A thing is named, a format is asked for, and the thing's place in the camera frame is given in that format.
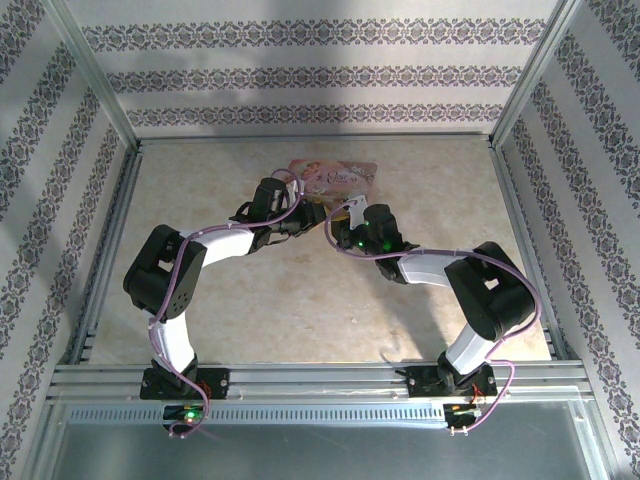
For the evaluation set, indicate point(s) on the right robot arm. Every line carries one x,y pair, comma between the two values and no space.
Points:
490,300

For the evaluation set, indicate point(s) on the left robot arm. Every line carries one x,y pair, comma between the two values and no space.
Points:
160,270

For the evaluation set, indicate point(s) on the grey metal sheet panel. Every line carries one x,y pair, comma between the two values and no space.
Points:
320,452

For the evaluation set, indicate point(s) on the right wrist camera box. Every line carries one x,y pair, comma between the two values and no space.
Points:
357,212

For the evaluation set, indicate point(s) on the aluminium rear table rail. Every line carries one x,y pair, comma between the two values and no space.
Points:
315,136

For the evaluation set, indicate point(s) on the aluminium table side rail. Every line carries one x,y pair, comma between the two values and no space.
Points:
530,240
107,250

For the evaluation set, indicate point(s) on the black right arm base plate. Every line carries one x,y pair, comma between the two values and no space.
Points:
420,380

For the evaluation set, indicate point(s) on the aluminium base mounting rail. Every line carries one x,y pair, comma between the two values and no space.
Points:
320,380

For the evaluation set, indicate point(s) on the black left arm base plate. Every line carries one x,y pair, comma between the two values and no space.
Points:
215,382

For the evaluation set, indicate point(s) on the aluminium frame post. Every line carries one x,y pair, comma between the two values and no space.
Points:
95,70
540,70

